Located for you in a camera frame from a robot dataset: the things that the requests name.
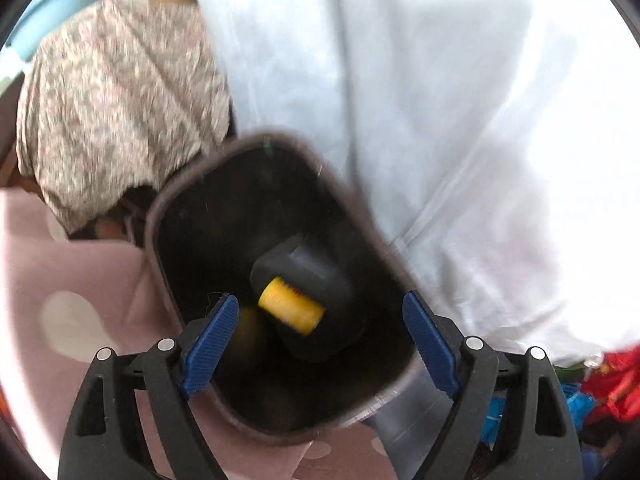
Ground red plastic bag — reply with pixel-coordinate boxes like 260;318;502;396
580;345;640;426

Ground light blue plastic basin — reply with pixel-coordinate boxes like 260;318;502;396
7;0;116;61

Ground white cloth sheet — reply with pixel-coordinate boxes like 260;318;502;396
190;0;640;368

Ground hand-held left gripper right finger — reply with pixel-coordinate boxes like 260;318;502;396
401;290;583;480

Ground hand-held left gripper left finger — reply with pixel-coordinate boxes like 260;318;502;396
57;292;241;480

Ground floral patterned cloth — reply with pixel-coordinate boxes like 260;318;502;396
15;0;236;236

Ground pink dotted tablecloth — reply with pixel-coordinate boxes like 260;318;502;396
0;187;396;480

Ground black rounded plastic object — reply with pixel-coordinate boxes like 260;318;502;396
250;232;373;363

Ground dark grey trash bin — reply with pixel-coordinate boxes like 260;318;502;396
145;127;461;456

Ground yellow thread spool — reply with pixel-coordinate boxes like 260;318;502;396
257;276;326;336

